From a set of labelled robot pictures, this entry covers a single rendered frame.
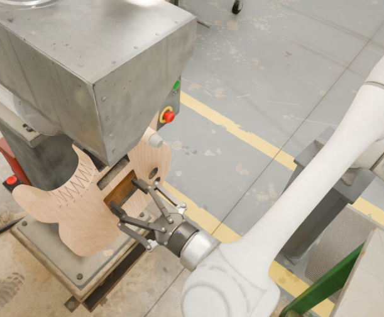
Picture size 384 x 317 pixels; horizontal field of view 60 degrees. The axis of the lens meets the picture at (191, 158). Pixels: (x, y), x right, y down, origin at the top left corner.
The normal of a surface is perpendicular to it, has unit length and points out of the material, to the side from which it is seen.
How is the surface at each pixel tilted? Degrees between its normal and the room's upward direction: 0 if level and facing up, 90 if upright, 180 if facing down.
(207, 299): 48
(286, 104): 0
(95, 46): 0
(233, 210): 0
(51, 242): 24
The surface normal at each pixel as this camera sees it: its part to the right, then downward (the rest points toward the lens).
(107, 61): 0.07, -0.60
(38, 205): 0.79, 0.52
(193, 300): -0.34, 0.01
